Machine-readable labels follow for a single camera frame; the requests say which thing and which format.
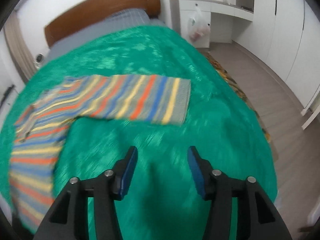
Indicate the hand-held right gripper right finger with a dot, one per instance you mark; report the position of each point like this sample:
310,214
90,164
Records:
196,173

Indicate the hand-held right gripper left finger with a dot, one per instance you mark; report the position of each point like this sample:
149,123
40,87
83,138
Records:
128,171

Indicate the striped knit sweater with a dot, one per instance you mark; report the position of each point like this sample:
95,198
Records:
140,97

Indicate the green fuzzy blanket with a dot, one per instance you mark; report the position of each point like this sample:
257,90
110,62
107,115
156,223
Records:
150,55

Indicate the white dresser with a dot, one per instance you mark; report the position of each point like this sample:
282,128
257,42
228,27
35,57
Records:
6,112

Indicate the clear plastic bag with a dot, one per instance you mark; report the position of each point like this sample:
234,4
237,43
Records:
198,31

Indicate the grey checked pillow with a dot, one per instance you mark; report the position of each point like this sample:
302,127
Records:
130,17

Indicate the brown wooden headboard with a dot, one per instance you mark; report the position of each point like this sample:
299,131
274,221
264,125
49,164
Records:
100,7

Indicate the white desk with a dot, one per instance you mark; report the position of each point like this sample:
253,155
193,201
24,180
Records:
220,8

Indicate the white wardrobe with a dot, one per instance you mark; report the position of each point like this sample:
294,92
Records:
282,30

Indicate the beige curtain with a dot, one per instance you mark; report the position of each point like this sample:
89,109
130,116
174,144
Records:
17,45

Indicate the small dark object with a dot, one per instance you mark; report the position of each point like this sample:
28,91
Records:
246,7

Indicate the white round security camera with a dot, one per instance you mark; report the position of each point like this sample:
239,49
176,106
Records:
39,58

